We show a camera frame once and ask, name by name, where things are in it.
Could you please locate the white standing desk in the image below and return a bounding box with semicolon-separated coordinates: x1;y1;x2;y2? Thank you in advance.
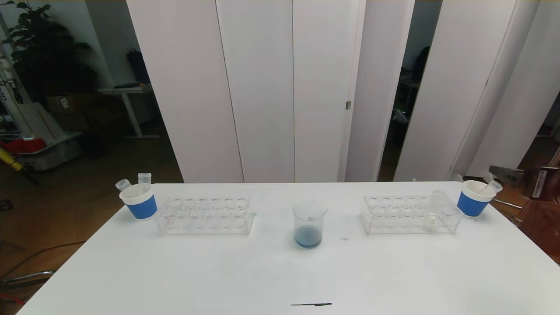
97;84;160;140

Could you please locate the black backpack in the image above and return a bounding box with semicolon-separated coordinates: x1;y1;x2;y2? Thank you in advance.
126;48;151;85

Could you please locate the white paper cup blue sleeve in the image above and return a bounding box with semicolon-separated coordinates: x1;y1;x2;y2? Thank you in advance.
457;180;497;218
119;183;158;221

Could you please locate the clear acrylic test tube rack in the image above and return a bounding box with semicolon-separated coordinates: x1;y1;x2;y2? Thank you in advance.
155;196;256;236
360;194;463;235

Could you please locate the yellow tool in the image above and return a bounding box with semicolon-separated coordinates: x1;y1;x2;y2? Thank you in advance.
0;146;22;171

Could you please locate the black floor cable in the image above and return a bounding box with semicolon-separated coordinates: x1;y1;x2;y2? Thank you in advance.
0;241;86;278

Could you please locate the test tube with yellow pigment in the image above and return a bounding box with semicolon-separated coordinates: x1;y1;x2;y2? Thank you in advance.
422;189;446;231

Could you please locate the cardboard box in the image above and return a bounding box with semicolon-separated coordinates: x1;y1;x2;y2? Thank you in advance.
46;93;88;115

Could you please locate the white three-panel folding screen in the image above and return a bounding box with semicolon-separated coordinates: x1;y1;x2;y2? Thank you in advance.
127;0;366;183

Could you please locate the white partition panel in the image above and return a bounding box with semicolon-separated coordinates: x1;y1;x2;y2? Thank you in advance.
393;0;519;182
345;0;415;182
464;0;560;181

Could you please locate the brown wooden stand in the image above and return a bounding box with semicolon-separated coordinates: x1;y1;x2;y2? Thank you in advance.
514;149;560;263

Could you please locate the white leaning board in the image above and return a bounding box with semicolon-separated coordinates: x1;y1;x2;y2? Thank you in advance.
17;101;60;142

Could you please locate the white partition foot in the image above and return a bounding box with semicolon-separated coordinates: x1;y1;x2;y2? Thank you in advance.
455;170;495;184

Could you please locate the dark green potted plant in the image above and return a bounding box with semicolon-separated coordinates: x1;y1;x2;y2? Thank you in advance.
0;0;99;103

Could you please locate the clear glass beaker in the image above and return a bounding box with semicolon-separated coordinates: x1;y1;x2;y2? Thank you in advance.
292;199;328;250

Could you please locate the white equipment base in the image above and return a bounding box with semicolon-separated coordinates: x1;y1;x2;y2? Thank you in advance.
17;130;84;171

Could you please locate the grey metal bar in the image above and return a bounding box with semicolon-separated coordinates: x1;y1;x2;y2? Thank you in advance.
0;270;56;289

